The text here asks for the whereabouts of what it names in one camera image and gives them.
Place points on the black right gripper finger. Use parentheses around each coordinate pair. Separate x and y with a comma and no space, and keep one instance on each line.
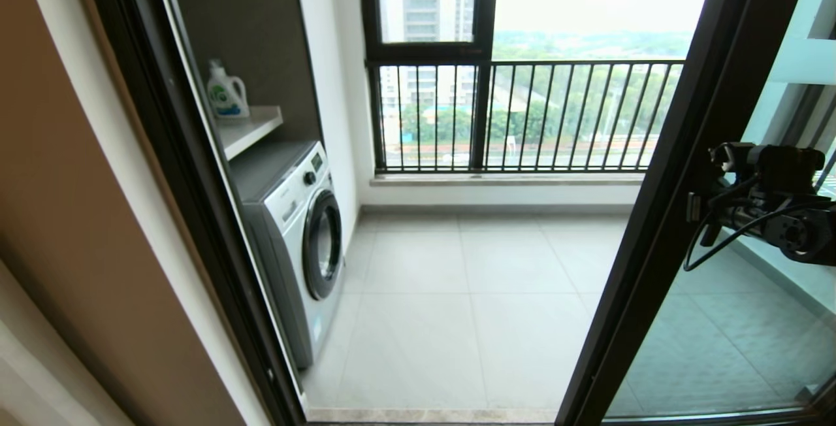
(695,207)

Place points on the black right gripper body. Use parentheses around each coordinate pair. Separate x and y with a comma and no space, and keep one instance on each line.
(751,210)

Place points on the dark-framed sliding glass door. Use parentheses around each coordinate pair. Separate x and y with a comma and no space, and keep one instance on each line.
(705,119)

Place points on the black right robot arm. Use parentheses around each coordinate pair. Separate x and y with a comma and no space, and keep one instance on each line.
(813,233)

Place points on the short grey stone sill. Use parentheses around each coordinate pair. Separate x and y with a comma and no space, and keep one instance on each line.
(784,269)

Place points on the short black balcony railing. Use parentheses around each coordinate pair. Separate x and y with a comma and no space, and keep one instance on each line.
(826,171)

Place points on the long black balcony railing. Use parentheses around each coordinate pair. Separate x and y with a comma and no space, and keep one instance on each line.
(555,166)

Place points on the dark-framed fixed glass door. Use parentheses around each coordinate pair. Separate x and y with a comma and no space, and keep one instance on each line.
(810,60)

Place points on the long grey stone sill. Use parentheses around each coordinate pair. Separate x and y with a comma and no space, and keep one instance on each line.
(509,179)

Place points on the white front-load washing machine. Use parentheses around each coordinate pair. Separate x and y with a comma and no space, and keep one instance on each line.
(287,230)

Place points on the white laundry detergent bottle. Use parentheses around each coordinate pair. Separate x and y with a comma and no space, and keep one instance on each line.
(226,96)

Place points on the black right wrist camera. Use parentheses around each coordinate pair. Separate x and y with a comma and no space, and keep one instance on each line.
(787,164)

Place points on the black window frame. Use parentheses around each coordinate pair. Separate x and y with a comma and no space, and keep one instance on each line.
(483,8)

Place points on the white wall shelf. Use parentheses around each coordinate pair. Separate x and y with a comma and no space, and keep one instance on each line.
(248,129)

